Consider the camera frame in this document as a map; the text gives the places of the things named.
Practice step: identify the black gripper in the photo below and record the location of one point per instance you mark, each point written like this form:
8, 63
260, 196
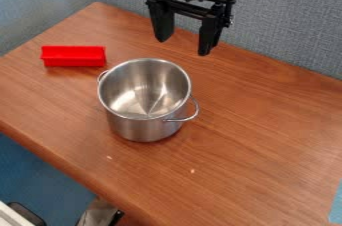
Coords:
214, 12

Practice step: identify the stainless steel pot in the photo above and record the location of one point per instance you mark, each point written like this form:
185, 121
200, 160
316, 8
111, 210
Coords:
146, 95

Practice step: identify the red rectangular block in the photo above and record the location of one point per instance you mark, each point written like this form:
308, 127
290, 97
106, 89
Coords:
70, 56

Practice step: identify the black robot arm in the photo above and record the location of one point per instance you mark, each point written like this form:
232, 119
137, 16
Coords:
212, 12

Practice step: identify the black object bottom left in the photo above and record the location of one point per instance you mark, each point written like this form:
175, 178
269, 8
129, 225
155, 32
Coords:
27, 214

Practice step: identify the white object bottom left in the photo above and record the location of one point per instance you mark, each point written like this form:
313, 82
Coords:
11, 218

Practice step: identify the grey table leg bracket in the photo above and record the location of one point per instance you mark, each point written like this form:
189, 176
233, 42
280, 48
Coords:
101, 214

